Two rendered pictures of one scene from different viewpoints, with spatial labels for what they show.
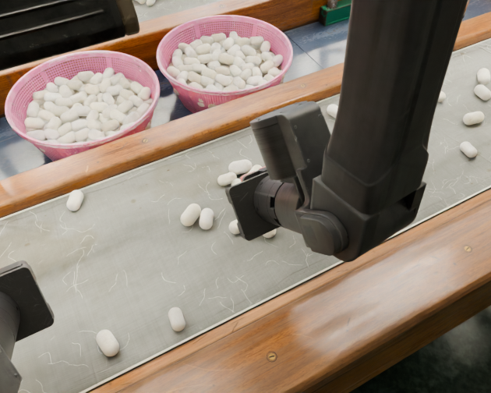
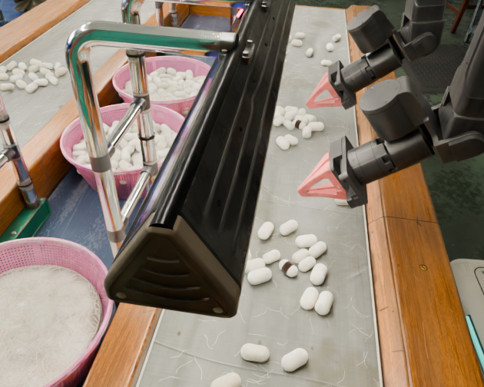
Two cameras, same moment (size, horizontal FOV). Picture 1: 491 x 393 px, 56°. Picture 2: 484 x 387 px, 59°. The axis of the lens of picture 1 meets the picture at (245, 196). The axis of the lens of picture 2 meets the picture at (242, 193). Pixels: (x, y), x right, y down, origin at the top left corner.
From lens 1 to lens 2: 0.76 m
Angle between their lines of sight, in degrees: 39
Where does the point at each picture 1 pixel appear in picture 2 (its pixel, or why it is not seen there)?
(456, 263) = not seen: hidden behind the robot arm
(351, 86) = not seen: outside the picture
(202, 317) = not seen: hidden behind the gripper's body
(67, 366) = (343, 222)
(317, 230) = (425, 41)
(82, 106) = (127, 147)
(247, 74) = (189, 85)
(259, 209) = (353, 84)
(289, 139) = (382, 21)
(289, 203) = (386, 56)
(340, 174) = (429, 9)
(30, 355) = (324, 234)
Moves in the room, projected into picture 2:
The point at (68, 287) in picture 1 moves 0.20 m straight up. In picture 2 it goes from (287, 205) to (300, 107)
